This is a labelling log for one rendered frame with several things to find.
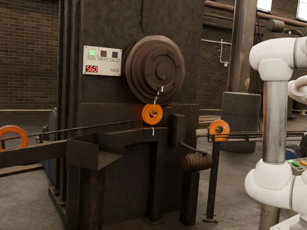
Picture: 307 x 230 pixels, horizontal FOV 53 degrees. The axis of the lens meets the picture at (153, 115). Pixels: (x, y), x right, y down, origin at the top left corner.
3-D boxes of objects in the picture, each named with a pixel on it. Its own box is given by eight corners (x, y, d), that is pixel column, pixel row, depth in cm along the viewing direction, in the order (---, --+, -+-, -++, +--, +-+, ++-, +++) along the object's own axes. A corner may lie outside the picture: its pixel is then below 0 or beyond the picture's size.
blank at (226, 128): (215, 143, 232) (216, 144, 229) (204, 126, 231) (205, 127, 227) (233, 132, 231) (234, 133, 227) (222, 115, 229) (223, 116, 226)
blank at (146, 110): (138, 119, 212) (140, 120, 209) (146, 99, 212) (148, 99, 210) (156, 127, 220) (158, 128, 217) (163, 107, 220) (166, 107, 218)
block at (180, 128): (167, 144, 234) (169, 113, 231) (176, 143, 238) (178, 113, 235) (175, 148, 225) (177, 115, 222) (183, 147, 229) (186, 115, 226)
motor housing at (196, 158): (174, 220, 231) (180, 152, 224) (197, 215, 242) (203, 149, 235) (184, 228, 220) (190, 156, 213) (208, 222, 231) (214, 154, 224)
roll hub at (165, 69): (178, 51, 210) (175, 91, 214) (143, 47, 196) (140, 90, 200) (183, 51, 205) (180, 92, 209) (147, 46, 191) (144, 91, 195)
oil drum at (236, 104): (209, 145, 496) (214, 90, 484) (235, 143, 526) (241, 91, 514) (236, 154, 445) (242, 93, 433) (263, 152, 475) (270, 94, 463)
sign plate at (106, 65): (82, 73, 198) (83, 45, 196) (119, 75, 211) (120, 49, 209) (83, 74, 196) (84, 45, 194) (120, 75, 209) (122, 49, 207)
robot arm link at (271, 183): (290, 216, 133) (240, 205, 145) (297, 202, 146) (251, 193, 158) (297, 35, 121) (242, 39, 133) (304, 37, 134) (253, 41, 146)
